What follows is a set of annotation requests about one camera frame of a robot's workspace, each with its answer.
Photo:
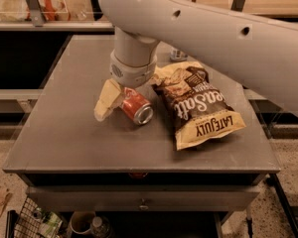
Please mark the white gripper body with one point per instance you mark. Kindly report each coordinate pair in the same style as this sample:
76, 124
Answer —
133, 72

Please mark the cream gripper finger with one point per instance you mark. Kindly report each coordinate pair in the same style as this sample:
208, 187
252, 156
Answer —
111, 96

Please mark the red coke can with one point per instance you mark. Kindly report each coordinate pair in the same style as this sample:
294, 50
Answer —
136, 107

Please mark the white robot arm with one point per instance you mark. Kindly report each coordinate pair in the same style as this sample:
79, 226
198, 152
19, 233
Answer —
259, 53

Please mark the clear plastic water bottle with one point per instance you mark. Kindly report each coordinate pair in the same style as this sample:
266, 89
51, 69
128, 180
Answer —
177, 55

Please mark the brown sea salt chips bag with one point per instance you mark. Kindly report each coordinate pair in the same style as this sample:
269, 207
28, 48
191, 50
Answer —
198, 109

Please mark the orange white snack bag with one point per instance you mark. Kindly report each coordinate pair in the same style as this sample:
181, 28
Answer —
53, 10

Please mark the grey drawer with knob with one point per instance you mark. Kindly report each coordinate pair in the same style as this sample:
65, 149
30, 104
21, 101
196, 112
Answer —
115, 198

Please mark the white mug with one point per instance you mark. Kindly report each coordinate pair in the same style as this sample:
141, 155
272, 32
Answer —
80, 222

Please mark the small bottle under table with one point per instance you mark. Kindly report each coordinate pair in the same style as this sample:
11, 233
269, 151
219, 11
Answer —
100, 227

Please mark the green white packet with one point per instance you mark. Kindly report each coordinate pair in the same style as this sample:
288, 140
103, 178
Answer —
50, 226

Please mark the grey metal shelf rail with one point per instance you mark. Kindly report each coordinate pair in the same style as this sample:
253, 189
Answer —
58, 26

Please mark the wire basket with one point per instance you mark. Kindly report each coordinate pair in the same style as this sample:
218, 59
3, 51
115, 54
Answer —
29, 220

